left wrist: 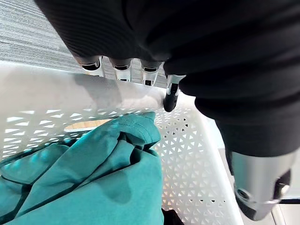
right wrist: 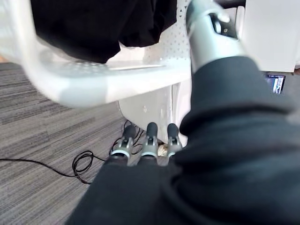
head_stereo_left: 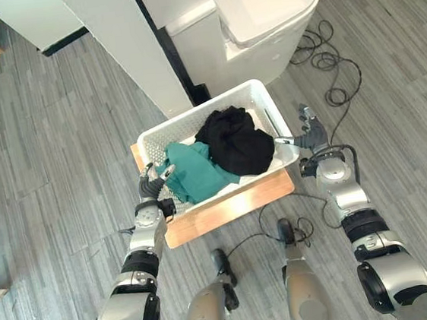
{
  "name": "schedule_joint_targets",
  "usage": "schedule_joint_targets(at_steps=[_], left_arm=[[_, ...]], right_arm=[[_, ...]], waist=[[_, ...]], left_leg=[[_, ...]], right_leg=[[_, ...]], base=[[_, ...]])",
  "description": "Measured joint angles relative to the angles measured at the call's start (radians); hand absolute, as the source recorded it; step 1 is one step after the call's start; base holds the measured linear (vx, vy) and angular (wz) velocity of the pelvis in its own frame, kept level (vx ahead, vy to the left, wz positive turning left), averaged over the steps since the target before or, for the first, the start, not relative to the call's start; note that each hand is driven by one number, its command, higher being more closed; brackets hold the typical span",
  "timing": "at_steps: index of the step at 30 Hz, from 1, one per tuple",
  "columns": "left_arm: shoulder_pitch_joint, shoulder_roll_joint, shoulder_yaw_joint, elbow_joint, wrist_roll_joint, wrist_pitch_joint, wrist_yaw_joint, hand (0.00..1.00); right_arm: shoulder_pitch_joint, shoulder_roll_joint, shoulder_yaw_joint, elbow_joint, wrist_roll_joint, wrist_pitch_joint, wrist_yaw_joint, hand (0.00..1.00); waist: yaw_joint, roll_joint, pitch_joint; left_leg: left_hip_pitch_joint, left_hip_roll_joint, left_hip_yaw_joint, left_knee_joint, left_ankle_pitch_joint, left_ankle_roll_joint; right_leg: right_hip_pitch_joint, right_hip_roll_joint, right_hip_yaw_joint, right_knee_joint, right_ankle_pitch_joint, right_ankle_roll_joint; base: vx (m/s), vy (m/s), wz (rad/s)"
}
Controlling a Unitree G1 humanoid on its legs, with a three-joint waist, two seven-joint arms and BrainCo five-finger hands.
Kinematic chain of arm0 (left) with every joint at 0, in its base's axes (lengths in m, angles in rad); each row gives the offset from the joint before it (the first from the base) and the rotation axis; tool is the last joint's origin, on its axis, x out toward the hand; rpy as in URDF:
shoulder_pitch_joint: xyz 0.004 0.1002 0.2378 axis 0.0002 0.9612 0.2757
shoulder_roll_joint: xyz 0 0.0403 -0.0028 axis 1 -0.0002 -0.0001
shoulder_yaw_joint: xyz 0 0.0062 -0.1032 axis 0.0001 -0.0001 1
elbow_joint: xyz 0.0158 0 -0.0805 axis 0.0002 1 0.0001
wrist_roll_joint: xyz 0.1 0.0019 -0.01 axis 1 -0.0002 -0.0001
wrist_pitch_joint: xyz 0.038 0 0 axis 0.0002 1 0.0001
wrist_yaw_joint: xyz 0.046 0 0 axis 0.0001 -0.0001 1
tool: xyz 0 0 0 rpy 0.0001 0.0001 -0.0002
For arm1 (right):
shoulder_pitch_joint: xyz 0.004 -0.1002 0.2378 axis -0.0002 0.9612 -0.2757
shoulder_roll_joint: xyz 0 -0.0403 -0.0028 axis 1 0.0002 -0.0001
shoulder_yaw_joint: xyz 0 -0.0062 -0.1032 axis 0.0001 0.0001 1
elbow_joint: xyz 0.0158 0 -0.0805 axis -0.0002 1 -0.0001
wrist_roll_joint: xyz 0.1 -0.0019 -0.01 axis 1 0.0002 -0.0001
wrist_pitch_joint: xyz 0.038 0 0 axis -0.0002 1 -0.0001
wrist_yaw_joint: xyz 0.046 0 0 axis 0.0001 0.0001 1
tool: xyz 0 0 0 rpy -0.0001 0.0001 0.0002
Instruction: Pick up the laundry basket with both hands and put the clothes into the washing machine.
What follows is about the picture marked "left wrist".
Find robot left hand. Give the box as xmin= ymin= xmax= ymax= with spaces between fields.
xmin=33 ymin=0 xmax=300 ymax=222

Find white perforated laundry basket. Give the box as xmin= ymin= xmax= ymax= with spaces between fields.
xmin=0 ymin=60 xmax=245 ymax=225

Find teal green garment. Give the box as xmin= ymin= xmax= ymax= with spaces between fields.
xmin=0 ymin=111 xmax=164 ymax=225

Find black garment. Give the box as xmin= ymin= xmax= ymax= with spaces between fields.
xmin=161 ymin=209 xmax=185 ymax=225

